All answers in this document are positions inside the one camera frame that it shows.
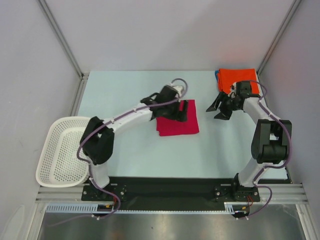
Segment crimson red t-shirt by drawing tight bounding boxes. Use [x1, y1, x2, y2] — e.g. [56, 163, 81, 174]
[156, 99, 200, 137]

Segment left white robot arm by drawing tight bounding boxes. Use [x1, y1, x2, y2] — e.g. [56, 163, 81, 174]
[77, 84, 188, 200]

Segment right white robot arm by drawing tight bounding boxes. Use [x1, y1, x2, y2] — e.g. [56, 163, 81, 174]
[207, 80, 292, 202]

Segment folded orange t-shirt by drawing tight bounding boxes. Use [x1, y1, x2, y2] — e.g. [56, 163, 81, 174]
[219, 68, 260, 94]

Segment folded blue t-shirt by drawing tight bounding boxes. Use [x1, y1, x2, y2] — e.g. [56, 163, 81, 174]
[214, 70, 222, 91]

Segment black base mounting strip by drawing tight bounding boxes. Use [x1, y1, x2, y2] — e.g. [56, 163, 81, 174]
[81, 176, 260, 211]

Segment white perforated plastic basket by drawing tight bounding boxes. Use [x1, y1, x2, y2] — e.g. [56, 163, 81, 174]
[35, 116, 90, 188]

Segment right aluminium corner post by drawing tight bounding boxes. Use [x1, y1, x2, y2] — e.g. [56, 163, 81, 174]
[256, 0, 304, 77]

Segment aluminium corner post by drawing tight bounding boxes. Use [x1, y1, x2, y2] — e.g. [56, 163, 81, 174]
[34, 0, 85, 78]
[256, 0, 304, 77]

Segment left aluminium corner post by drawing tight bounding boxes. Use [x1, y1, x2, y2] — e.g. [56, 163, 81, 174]
[34, 0, 85, 78]

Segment left slotted cable duct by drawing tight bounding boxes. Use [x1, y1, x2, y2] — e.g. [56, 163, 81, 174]
[46, 203, 114, 214]

